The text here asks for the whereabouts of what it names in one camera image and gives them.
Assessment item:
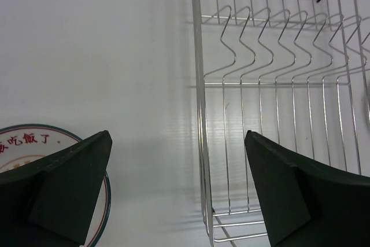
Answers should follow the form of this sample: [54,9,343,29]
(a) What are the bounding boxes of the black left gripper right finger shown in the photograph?
[245,131,369,246]

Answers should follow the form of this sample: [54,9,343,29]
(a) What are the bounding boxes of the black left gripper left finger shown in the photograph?
[1,131,113,246]

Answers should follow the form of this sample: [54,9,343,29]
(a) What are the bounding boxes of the orange sunburst plate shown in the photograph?
[1,124,112,246]

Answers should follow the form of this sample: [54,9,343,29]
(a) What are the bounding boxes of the steel wire dish rack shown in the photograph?
[192,0,369,246]

